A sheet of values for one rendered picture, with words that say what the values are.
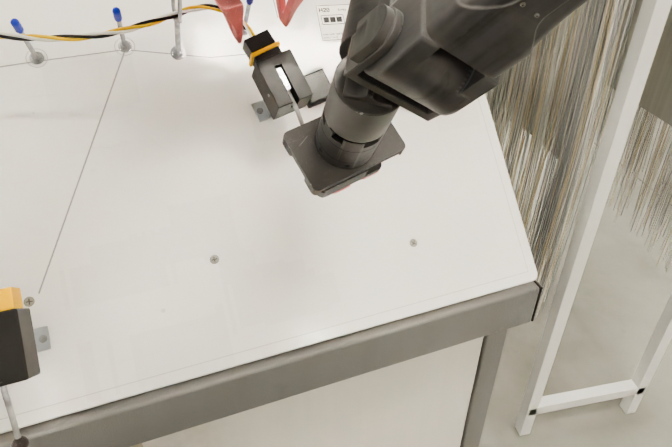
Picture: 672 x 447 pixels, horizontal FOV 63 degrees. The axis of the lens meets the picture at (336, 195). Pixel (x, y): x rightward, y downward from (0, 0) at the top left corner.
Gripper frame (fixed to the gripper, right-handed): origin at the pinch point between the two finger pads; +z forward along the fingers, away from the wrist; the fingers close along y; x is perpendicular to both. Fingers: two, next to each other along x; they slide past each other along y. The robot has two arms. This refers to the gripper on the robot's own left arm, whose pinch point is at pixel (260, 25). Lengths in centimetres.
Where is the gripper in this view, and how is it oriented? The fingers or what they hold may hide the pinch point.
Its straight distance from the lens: 61.7
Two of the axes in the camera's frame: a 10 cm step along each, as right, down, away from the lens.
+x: 5.0, 7.6, -4.2
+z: -0.5, 5.1, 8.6
